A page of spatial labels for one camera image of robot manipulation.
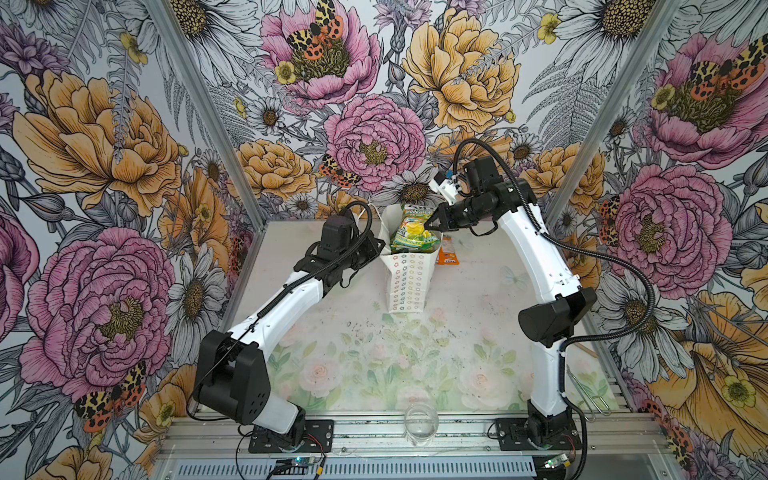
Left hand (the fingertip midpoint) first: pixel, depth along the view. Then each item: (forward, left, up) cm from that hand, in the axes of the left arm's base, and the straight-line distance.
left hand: (386, 250), depth 82 cm
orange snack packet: (+16, -21, -22) cm, 35 cm away
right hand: (0, -11, +6) cm, 13 cm away
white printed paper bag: (-4, -6, -7) cm, 10 cm away
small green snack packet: (+1, -7, +5) cm, 8 cm away
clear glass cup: (-37, -8, -25) cm, 45 cm away
